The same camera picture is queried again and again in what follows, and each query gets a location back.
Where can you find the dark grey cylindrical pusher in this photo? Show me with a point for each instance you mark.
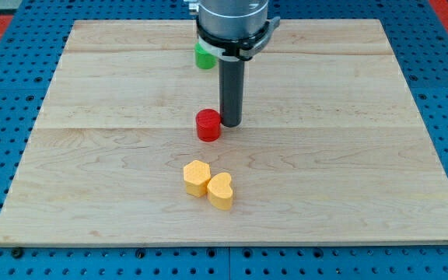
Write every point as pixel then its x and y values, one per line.
pixel 231 80

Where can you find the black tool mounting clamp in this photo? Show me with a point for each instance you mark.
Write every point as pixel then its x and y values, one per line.
pixel 242 49

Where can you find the wooden board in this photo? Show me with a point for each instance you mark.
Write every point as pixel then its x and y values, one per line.
pixel 331 151

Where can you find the yellow heart block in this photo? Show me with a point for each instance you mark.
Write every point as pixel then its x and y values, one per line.
pixel 220 192

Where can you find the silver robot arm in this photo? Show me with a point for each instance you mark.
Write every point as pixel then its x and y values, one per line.
pixel 234 31

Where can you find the yellow hexagon block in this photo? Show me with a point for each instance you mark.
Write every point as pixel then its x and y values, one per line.
pixel 197 174

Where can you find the red cylinder block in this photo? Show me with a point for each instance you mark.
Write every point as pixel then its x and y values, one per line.
pixel 208 125

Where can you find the green cylinder block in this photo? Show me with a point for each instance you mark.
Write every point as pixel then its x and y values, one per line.
pixel 203 59

